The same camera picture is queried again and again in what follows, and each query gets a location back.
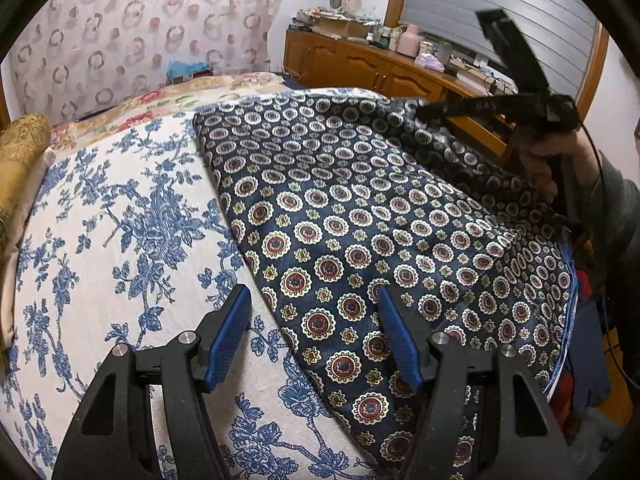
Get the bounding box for gold pillow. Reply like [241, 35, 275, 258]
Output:
[0, 112, 53, 241]

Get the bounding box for patterned sheer curtain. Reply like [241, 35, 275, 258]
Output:
[7, 0, 288, 123]

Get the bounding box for cardboard box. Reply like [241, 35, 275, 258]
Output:
[312, 10, 378, 41]

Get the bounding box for yellow floral quilt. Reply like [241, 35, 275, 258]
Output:
[50, 72, 296, 151]

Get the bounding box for blue clothing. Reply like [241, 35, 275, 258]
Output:
[570, 270, 613, 411]

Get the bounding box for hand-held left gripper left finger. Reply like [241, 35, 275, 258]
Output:
[50, 283, 253, 480]

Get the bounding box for pink jar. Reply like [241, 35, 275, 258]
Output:
[397, 23, 422, 57]

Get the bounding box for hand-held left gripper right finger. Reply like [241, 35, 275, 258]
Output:
[377, 285, 577, 480]

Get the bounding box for black cable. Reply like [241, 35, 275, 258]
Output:
[570, 105, 640, 391]

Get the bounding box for wooden cabinet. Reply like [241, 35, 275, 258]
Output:
[283, 27, 516, 161]

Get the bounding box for purple cloth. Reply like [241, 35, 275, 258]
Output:
[415, 52, 446, 72]

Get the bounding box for navy medallion-patterned garment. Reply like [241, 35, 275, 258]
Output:
[192, 87, 578, 480]

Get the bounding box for blue and white floral bedspread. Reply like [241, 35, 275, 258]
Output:
[0, 110, 396, 480]

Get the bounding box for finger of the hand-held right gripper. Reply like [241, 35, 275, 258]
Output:
[416, 94, 552, 122]

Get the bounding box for teal fuzzy item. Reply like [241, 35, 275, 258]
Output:
[166, 59, 213, 83]

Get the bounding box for red cloth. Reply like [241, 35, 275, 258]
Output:
[552, 360, 576, 411]

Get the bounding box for person's right hand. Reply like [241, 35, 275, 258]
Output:
[529, 132, 601, 207]

